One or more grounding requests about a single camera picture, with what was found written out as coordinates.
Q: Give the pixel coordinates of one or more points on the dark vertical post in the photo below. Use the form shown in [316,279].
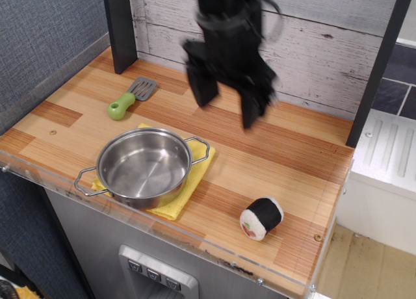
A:
[121,33]
[394,26]

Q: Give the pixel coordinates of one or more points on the dark right vertical post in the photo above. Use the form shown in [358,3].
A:
[394,26]

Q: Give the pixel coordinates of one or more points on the clear acrylic front edge guard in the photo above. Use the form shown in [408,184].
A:
[261,273]

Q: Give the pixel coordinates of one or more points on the white toy sink unit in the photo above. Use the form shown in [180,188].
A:
[378,199]

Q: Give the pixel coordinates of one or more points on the grey ice dispenser panel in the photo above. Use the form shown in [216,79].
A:
[148,277]

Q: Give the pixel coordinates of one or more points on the silver toy fridge cabinet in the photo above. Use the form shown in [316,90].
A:
[95,234]

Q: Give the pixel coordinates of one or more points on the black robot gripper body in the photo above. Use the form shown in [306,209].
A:
[232,33]

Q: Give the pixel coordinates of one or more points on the green handled grey spatula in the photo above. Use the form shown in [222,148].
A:
[141,90]

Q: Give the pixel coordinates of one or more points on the stainless steel pan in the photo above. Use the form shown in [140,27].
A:
[143,167]

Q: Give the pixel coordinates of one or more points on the plush sushi roll toy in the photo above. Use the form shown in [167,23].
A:
[260,217]

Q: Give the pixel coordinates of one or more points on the dark left vertical post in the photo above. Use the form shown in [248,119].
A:
[121,33]

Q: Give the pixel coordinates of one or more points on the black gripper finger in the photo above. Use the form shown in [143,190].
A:
[254,100]
[203,84]

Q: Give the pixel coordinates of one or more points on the yellow object bottom left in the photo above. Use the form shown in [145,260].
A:
[26,293]

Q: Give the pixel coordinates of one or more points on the yellow cloth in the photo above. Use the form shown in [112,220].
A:
[191,178]

